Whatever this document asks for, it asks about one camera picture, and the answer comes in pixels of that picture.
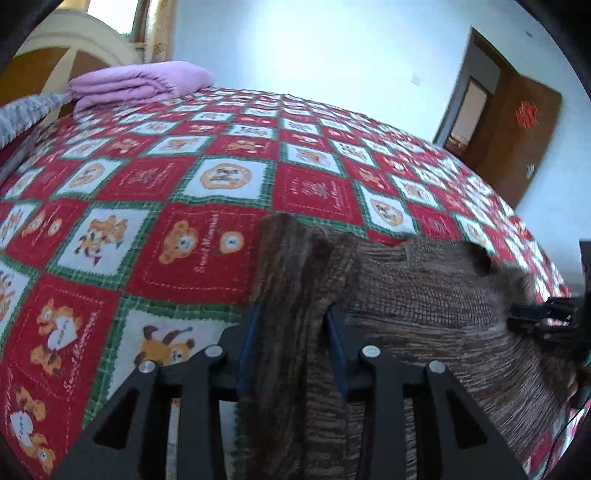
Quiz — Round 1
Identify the cream and wood headboard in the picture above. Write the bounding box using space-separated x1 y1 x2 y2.
0 9 145 108

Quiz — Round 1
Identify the thin black cable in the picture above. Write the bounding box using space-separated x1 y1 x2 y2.
540 406 588 480

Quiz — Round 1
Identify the dark wooden door frame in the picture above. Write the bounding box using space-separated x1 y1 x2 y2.
431 25 514 158

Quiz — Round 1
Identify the red bear-print bedspread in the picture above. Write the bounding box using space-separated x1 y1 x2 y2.
0 85 573 480

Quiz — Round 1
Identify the striped pillow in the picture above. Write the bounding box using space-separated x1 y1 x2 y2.
0 90 71 149

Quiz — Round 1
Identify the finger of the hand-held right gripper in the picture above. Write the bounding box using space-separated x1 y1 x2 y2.
538 296 580 315
507 307 578 335

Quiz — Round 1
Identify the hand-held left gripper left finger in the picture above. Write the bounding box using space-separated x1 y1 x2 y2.
53 302 264 480

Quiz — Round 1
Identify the window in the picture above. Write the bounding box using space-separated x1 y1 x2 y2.
88 0 153 47

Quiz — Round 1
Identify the folded pink blanket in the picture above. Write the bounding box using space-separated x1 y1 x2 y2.
68 64 215 116

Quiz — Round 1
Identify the brown knitted sweater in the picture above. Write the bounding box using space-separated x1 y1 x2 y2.
233 213 578 480

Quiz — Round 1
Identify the red paper door decoration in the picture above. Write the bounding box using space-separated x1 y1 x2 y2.
516 102 539 129

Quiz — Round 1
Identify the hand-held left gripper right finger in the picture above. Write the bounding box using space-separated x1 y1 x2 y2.
323 310 527 480

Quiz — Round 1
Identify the brown wooden door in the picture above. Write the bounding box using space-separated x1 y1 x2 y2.
480 74 563 209

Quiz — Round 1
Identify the narrow yellow curtain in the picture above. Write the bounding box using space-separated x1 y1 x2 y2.
143 0 179 63

